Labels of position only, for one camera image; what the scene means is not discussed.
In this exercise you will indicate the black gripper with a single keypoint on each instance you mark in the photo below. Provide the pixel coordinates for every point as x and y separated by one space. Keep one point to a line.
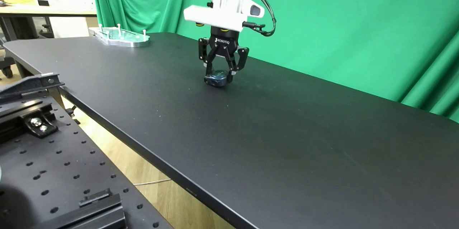
225 41

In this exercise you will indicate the dark blue measuring tape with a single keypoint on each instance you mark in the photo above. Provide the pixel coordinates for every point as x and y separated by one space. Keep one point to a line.
216 79

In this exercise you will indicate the metal plate with white pegs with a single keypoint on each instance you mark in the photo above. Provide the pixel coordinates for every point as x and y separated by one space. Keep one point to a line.
120 39

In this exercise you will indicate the green curtain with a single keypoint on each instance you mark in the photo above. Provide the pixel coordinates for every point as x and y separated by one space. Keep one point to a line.
340 24

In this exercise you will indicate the wooden desk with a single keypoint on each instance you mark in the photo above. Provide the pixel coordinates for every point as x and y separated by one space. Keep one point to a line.
32 11

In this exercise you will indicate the black perforated robot stand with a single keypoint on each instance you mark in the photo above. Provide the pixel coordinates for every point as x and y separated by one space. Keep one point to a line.
53 164

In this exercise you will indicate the office chair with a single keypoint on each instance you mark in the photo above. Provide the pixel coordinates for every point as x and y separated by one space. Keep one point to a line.
6 67

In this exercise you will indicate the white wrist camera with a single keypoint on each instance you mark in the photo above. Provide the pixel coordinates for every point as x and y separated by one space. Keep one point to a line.
215 17

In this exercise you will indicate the black corner bracket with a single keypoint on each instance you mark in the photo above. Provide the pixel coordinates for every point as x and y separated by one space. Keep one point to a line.
38 124

